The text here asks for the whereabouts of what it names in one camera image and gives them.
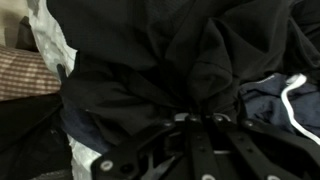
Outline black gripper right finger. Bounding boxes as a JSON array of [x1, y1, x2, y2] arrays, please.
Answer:
[[207, 113, 320, 180]]

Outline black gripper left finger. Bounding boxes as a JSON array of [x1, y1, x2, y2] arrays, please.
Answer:
[[90, 113, 216, 180]]

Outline black clothing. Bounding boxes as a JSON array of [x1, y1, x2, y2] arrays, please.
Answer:
[[46, 0, 320, 148]]

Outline navy clothing pile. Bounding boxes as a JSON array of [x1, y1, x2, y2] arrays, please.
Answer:
[[60, 72, 320, 155]]

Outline beige checked rug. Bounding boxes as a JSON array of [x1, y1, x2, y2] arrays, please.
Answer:
[[0, 44, 63, 102]]

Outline white duvet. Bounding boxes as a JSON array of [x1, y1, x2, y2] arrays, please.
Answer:
[[27, 0, 102, 180]]

